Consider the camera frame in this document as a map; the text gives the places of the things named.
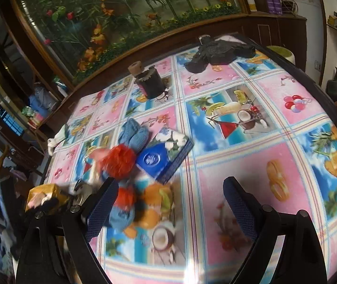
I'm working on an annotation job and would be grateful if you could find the blue knitted sock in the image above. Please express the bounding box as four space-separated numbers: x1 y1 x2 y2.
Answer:
118 118 136 145
131 126 150 150

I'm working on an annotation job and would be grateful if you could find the green stool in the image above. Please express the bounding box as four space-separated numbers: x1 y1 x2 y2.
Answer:
266 45 297 66

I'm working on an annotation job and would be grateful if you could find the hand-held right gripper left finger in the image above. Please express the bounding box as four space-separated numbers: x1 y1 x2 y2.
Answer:
15 177 119 284

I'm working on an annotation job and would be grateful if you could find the blue floral tissue pack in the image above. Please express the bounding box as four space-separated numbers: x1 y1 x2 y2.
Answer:
135 127 194 184

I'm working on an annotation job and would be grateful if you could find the dark vase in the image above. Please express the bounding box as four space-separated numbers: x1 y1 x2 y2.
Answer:
325 67 337 102

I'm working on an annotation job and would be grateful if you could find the yellow snack packet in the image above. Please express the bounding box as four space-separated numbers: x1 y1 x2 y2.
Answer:
25 183 69 215

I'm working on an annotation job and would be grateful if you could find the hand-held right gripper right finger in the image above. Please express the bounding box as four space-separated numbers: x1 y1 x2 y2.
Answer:
223 177 328 284

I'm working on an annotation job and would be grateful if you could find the artificial plant display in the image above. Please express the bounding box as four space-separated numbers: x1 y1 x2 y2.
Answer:
10 0 250 85

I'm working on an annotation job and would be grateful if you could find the brown tape roll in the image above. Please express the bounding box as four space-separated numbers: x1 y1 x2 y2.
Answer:
128 62 144 77

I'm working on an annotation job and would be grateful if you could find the wire basket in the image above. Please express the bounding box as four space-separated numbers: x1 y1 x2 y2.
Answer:
279 0 299 14

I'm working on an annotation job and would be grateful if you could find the blue bag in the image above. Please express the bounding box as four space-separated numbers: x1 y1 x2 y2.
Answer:
28 86 57 116

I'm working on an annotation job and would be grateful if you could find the black cloth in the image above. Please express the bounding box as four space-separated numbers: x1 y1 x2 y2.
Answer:
184 35 256 74

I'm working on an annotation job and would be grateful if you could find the dark wooden cabinet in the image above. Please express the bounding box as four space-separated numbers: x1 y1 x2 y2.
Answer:
242 10 308 71

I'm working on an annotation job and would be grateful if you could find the white sock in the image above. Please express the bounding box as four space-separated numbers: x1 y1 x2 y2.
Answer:
47 124 69 156

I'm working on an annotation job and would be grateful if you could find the black cylindrical container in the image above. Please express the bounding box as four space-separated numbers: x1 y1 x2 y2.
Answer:
135 69 167 99

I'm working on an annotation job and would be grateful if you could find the blue knitted hat red pompom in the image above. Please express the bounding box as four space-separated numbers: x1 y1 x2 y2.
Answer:
108 183 136 231

